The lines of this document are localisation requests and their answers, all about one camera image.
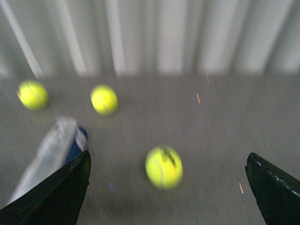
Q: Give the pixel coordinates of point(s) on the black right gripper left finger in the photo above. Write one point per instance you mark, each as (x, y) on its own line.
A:
(55, 201)

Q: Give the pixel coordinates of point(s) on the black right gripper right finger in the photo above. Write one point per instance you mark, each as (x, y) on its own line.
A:
(276, 192)

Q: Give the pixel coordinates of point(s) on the clear plastic tennis ball can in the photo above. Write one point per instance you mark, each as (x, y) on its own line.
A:
(64, 141)

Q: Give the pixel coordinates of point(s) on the yellow tennis ball far left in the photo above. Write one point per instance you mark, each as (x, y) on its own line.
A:
(33, 95)

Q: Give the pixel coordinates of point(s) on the yellow tennis ball with logo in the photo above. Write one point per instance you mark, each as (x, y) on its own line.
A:
(104, 100)

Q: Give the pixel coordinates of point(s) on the yellow tennis ball middle right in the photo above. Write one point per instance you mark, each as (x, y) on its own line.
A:
(164, 167)

